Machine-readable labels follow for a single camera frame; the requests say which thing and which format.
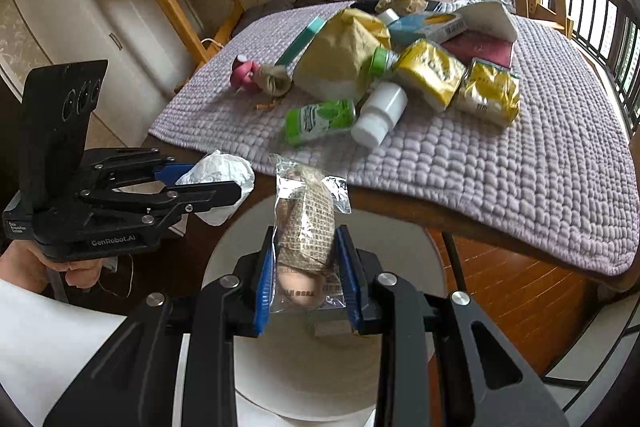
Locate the clear egg snack packet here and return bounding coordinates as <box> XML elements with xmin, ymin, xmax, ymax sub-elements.
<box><xmin>268</xmin><ymin>153</ymin><xmax>351</xmax><ymax>314</ymax></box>

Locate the pink toy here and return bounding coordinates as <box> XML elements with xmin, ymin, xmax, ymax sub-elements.
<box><xmin>230</xmin><ymin>55</ymin><xmax>261</xmax><ymax>92</ymax></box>

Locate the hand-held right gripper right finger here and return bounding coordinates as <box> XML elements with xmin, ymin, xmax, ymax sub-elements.
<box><xmin>334</xmin><ymin>224</ymin><xmax>571</xmax><ymax>427</ymax></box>

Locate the person's left hand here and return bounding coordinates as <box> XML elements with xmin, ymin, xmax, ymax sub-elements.
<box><xmin>0</xmin><ymin>237</ymin><xmax>101</xmax><ymax>293</ymax></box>

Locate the white wardrobe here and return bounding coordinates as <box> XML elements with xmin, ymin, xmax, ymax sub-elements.
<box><xmin>0</xmin><ymin>0</ymin><xmax>206</xmax><ymax>148</ymax></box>

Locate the grey pillow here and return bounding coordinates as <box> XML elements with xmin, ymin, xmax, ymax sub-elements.
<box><xmin>235</xmin><ymin>0</ymin><xmax>296</xmax><ymax>32</ymax></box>

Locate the white pill bottle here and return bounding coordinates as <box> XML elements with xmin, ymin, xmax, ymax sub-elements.
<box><xmin>350</xmin><ymin>83</ymin><xmax>408</xmax><ymax>146</ymax></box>

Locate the white round bin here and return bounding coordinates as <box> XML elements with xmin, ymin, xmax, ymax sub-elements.
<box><xmin>200</xmin><ymin>194</ymin><xmax>448</xmax><ymax>427</ymax></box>

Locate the yellow tissue packet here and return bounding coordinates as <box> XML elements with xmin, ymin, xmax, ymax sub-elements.
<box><xmin>392</xmin><ymin>38</ymin><xmax>468</xmax><ymax>114</ymax></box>
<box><xmin>452</xmin><ymin>59</ymin><xmax>521</xmax><ymax>128</ymax></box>

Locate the teal box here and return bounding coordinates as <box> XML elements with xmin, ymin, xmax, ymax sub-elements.
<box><xmin>277</xmin><ymin>17</ymin><xmax>328</xmax><ymax>72</ymax></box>

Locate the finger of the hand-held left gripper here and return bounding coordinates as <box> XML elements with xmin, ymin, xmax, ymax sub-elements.
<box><xmin>80</xmin><ymin>148</ymin><xmax>198</xmax><ymax>195</ymax></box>
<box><xmin>75</xmin><ymin>181</ymin><xmax>243</xmax><ymax>229</ymax></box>

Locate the green cap bottle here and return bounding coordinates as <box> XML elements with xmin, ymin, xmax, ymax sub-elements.
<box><xmin>360</xmin><ymin>48</ymin><xmax>401</xmax><ymax>90</ymax></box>

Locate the red carton box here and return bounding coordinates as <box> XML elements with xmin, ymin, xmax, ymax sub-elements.
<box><xmin>440</xmin><ymin>32</ymin><xmax>515</xmax><ymax>70</ymax></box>

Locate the person's left forearm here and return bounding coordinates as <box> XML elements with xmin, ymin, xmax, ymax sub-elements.
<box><xmin>0</xmin><ymin>277</ymin><xmax>128</xmax><ymax>427</ymax></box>

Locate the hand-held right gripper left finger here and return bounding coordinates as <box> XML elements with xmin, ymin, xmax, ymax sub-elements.
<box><xmin>42</xmin><ymin>224</ymin><xmax>278</xmax><ymax>427</ymax></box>

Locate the tan paper bag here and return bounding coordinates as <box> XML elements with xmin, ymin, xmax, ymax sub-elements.
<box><xmin>295</xmin><ymin>8</ymin><xmax>393</xmax><ymax>100</ymax></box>

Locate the lavender quilted blanket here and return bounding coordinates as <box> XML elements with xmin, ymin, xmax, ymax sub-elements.
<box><xmin>147</xmin><ymin>0</ymin><xmax>640</xmax><ymax>278</ymax></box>

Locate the blue tissue box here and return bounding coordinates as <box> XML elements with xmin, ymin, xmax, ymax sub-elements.
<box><xmin>387</xmin><ymin>12</ymin><xmax>469</xmax><ymax>48</ymax></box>

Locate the white plastic wrap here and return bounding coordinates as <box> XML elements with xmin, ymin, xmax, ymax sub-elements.
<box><xmin>175</xmin><ymin>150</ymin><xmax>256</xmax><ymax>227</ymax></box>

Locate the green labelled pouch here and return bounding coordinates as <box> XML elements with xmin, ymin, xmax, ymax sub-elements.
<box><xmin>285</xmin><ymin>101</ymin><xmax>357</xmax><ymax>146</ymax></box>

